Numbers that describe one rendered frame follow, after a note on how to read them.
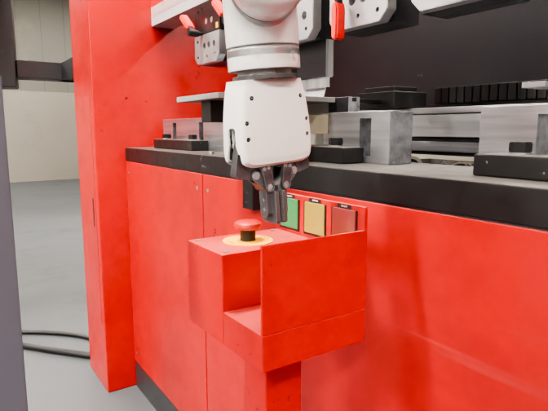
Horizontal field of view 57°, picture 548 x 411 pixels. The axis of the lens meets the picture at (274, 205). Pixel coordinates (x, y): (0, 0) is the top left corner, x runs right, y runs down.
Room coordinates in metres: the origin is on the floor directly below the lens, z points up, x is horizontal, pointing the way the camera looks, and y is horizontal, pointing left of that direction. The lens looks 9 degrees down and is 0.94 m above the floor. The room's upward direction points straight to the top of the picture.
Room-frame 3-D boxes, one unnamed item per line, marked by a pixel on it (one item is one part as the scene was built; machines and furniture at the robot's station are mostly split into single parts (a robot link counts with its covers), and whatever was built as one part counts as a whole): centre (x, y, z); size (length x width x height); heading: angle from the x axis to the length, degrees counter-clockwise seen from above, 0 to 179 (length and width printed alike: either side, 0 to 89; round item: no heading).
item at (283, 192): (0.61, -0.01, 0.86); 0.03 x 0.03 x 0.07; 34
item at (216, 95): (1.02, 0.04, 1.00); 0.26 x 0.18 x 0.01; 124
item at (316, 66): (1.11, -0.09, 1.07); 0.10 x 0.02 x 0.10; 34
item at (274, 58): (0.60, 0.01, 1.01); 0.09 x 0.08 x 0.03; 124
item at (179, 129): (1.56, 0.22, 0.92); 0.50 x 0.06 x 0.10; 34
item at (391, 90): (1.19, -0.22, 1.01); 0.26 x 0.12 x 0.05; 124
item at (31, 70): (2.03, 0.86, 1.17); 0.40 x 0.24 x 0.07; 34
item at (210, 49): (1.46, 0.15, 1.20); 0.15 x 0.09 x 0.17; 34
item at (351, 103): (1.08, -0.10, 0.98); 0.20 x 0.03 x 0.03; 34
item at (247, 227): (0.70, 0.04, 0.79); 0.04 x 0.04 x 0.04
